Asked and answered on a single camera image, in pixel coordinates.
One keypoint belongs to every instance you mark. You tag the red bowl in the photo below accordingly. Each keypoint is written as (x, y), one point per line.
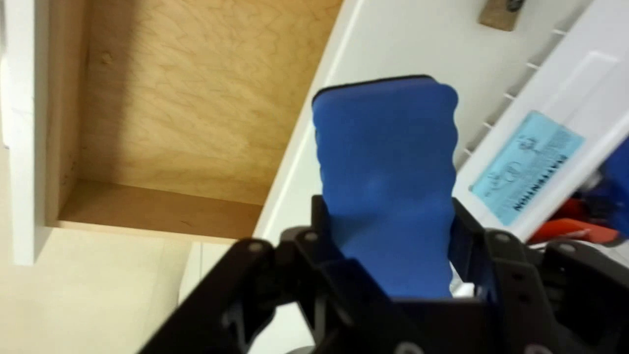
(571, 230)

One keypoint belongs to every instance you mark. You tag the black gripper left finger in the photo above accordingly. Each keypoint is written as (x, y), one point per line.
(209, 289)

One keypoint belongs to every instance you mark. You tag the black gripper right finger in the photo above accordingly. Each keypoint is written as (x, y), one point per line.
(524, 296)

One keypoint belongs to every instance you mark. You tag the blue rectangular eraser block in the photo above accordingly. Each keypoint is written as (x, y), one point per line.
(386, 190)

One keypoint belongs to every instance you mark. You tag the white board blue label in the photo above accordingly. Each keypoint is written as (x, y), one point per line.
(577, 86)

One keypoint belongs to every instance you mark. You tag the wooden drawer white front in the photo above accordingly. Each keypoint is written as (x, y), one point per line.
(184, 100)

